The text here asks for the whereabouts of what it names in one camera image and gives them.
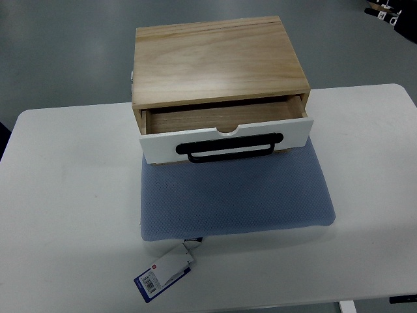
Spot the white top drawer black handle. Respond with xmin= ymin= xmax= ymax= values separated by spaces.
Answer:
xmin=135 ymin=95 xmax=313 ymax=164

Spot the wooden drawer cabinet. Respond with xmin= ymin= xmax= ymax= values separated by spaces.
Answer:
xmin=129 ymin=15 xmax=311 ymax=167

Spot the blue mesh cushion mat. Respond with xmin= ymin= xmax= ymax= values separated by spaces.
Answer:
xmin=140 ymin=142 xmax=336 ymax=241

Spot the white blue product tag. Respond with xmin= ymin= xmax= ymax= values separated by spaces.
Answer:
xmin=134 ymin=243 xmax=194 ymax=303

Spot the white table leg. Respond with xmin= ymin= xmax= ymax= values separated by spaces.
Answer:
xmin=338 ymin=300 xmax=357 ymax=313

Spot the black table controller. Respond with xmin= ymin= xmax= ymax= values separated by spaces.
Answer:
xmin=389 ymin=294 xmax=417 ymax=304

